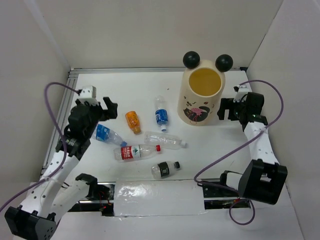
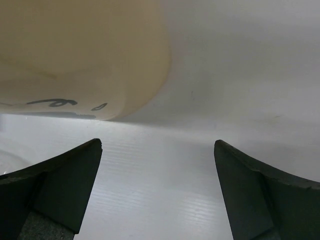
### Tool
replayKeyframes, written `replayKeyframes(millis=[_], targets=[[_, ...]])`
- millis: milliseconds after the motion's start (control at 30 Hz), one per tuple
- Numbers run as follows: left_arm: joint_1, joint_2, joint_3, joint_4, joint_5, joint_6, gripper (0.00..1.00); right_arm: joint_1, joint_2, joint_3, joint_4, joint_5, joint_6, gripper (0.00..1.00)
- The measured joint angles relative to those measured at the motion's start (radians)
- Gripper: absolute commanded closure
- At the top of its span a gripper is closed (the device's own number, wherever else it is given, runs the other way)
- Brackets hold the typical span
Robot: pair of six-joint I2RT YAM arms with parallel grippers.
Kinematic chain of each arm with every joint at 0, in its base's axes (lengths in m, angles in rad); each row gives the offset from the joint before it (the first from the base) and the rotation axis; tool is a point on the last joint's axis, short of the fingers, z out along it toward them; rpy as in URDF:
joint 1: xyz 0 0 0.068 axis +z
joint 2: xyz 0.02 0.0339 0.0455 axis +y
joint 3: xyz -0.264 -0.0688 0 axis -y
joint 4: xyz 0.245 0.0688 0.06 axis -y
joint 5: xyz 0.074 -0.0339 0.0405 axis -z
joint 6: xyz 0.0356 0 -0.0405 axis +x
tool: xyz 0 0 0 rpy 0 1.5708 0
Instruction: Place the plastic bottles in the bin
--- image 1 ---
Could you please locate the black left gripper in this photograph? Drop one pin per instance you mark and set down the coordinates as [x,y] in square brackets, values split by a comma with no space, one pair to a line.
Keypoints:
[110,113]

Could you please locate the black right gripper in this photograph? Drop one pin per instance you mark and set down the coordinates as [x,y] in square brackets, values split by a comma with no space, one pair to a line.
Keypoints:
[227,103]

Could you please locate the blue label bottle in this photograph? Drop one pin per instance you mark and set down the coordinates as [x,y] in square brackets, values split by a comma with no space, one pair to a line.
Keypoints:
[104,134]
[161,114]

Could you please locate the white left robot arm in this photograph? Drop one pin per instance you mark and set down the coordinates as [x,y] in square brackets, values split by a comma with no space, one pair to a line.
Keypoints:
[38,215]

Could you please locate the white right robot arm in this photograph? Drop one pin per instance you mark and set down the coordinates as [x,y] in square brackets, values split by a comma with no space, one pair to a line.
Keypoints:
[264,177]

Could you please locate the cream bin with black ears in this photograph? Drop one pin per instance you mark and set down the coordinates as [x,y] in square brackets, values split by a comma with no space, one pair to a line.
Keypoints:
[203,82]

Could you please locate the small orange plastic bottle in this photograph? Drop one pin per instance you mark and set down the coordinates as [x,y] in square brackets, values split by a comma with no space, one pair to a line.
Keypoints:
[133,122]

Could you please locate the red label plastic bottle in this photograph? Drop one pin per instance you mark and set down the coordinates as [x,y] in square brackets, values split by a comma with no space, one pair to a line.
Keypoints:
[136,152]

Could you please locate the clear unlabelled plastic bottle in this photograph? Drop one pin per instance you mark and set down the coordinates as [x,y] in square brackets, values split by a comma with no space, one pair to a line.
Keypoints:
[166,141]

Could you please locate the black label small bottle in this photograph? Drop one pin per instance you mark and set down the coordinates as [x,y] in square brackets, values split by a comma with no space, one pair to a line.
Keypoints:
[165,169]

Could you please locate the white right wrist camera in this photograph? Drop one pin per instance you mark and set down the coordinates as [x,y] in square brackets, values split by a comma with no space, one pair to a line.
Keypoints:
[241,93]

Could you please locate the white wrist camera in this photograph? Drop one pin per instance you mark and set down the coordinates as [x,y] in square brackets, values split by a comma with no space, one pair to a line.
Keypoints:
[241,93]
[88,92]

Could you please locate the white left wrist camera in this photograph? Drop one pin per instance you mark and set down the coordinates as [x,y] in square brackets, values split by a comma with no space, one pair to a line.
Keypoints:
[88,92]

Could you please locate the aluminium frame rail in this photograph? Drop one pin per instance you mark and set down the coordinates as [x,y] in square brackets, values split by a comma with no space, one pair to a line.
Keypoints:
[134,89]

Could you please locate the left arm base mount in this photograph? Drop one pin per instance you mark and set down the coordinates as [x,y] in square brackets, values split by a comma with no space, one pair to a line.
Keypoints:
[102,201]

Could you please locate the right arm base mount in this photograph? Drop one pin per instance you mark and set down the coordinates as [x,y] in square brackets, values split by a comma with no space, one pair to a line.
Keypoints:
[217,198]

